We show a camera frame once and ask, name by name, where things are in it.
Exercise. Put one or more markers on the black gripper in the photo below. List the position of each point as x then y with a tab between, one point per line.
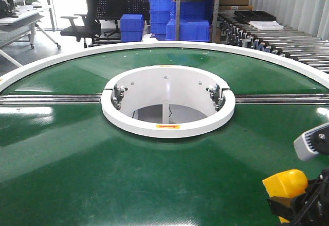
293	209

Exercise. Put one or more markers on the yellow studded toy brick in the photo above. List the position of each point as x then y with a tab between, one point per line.
286	184

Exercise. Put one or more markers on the white outer conveyor rim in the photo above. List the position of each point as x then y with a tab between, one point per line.
87	71

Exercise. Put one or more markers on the metal roller conveyor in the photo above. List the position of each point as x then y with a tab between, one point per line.
286	42

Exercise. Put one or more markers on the black tray on conveyor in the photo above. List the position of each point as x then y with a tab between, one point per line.
249	15

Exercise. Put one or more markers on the blue crate front right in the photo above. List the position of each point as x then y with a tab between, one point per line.
190	30

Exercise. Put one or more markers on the blue crate stack middle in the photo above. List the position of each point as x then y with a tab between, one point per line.
160	14

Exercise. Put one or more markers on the blue crate stack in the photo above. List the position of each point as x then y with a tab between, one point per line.
131	27
160	14

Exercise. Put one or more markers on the blue crate stack left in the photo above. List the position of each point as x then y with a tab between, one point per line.
131	27

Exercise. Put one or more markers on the black office chair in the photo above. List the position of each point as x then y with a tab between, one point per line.
90	29

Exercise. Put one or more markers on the white workbench table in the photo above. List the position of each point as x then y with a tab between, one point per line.
24	24

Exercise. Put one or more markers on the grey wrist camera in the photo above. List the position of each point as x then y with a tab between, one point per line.
312	143

